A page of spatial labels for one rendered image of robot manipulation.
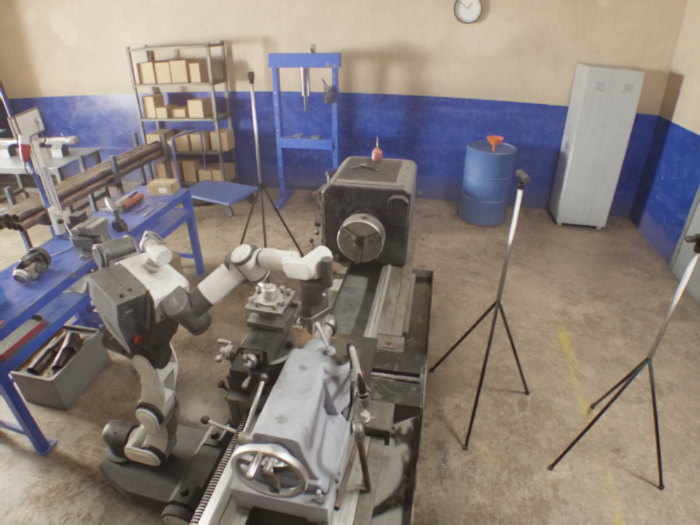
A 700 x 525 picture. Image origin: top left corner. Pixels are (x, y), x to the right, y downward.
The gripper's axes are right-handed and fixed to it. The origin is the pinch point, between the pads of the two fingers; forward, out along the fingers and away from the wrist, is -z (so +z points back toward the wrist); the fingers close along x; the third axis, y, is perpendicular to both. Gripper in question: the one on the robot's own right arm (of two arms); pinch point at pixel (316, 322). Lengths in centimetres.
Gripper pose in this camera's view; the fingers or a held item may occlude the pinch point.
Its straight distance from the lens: 146.8
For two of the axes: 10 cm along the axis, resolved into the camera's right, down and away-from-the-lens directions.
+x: -6.8, 3.7, -6.3
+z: 0.0, -8.6, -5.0
